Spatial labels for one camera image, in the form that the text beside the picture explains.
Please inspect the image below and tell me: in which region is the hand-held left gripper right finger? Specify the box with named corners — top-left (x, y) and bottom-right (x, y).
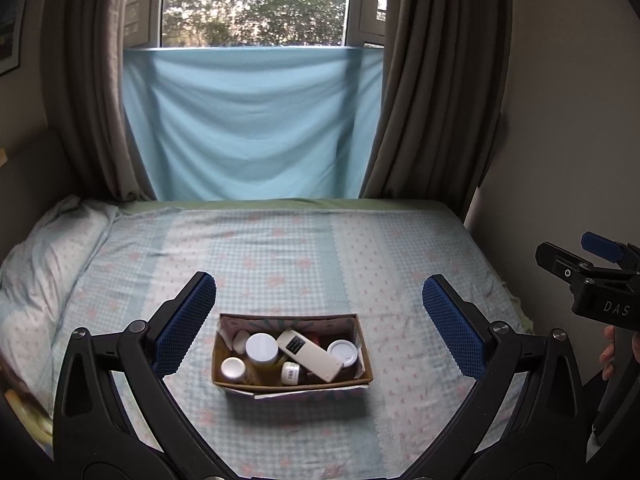
top-left (400, 274), bottom-right (587, 480)

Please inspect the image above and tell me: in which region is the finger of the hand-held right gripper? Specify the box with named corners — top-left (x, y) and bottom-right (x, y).
top-left (534, 242), bottom-right (601, 287)
top-left (581, 232), bottom-right (640, 267)

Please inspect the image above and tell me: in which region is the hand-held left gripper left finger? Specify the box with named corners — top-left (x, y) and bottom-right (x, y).
top-left (52, 271), bottom-right (226, 480)

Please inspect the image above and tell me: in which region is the green jar white lid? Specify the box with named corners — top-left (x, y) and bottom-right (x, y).
top-left (245, 333), bottom-right (286, 386)

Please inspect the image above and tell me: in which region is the white remote control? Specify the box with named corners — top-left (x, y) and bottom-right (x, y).
top-left (276, 329), bottom-right (345, 382)

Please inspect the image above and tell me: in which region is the brown cardboard box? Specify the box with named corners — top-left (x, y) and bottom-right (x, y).
top-left (212, 312), bottom-right (375, 401)

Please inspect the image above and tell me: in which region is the person's right hand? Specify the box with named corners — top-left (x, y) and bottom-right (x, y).
top-left (599, 325), bottom-right (619, 382)

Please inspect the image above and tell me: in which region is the yellow jar white lid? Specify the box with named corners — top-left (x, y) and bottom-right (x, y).
top-left (221, 357), bottom-right (247, 386)
top-left (327, 339), bottom-right (359, 370)

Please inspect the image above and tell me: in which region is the floral pillow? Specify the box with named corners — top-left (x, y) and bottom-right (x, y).
top-left (0, 195), bottom-right (122, 378)

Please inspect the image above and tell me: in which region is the green fitted sheet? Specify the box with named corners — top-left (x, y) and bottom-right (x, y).
top-left (117, 197), bottom-right (535, 335)

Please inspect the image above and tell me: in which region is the beige headboard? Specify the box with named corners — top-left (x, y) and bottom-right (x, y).
top-left (0, 127), bottom-right (128, 266)

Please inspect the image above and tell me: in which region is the light blue hanging cloth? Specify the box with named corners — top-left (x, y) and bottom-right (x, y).
top-left (122, 44), bottom-right (386, 202)

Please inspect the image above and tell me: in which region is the brown curtain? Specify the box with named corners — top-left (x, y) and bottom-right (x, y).
top-left (40, 0), bottom-right (167, 202)
top-left (359, 0), bottom-right (516, 223)

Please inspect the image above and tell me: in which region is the window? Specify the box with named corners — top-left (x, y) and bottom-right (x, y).
top-left (122, 0), bottom-right (390, 52)

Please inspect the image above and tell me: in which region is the framed wall picture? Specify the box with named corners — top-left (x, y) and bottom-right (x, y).
top-left (0, 0), bottom-right (32, 77)

